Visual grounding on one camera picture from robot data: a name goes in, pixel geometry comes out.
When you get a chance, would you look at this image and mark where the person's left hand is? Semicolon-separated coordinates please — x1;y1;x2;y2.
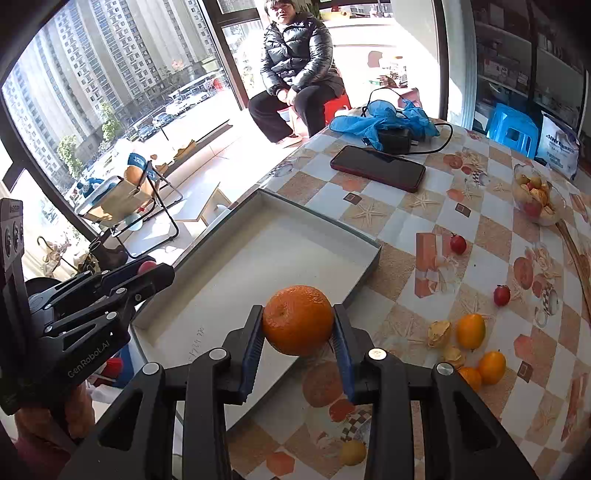
14;383;95;455

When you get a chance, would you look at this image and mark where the dark tablet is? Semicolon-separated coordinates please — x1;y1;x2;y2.
329;145;426;193

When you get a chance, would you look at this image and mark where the dimpled orange mandarin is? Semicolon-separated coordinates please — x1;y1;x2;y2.
262;285;334;357

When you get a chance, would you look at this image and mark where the large yellow-orange citrus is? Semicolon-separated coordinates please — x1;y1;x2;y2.
456;314;486;350

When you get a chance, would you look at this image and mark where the black power adapter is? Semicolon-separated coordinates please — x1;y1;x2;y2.
378;127;414;155

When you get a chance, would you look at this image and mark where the glass-door shelf cabinet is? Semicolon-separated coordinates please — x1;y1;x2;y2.
473;0;591;139

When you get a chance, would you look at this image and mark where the white shallow tray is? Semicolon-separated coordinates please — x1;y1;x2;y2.
130;187;382;432

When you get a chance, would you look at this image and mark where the metal folding chair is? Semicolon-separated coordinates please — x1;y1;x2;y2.
74;159;184;259

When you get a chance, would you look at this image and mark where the glass bowl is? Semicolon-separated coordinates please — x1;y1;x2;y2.
512;162;566;227

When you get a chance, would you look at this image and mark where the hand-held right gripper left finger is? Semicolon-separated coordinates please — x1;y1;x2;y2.
58;305;266;480

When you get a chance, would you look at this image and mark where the blue plastic stool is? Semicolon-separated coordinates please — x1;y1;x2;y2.
486;102;540;160

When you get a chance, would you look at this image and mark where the brown kiwi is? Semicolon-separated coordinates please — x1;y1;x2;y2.
339;439;369;467

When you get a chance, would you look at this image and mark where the pile of mixed fruits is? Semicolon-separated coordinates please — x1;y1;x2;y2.
516;172;555;217

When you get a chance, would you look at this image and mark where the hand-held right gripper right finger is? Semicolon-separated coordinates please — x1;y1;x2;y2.
331;304;539;480

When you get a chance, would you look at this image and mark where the checkered printed tablecloth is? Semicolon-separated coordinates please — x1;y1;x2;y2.
226;122;591;480

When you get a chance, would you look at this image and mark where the blue plastic bag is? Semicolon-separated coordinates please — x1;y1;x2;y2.
330;99;441;151

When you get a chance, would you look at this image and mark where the long wooden strip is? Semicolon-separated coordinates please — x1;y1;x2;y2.
556;219;591;296

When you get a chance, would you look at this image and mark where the red plastic stool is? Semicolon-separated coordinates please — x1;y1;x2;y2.
323;95;350;125

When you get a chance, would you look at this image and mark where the white printed sack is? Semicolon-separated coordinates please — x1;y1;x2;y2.
536;111;581;181

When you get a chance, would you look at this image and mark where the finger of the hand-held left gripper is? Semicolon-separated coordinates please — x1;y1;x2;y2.
44;264;176;339
28;259;151;315

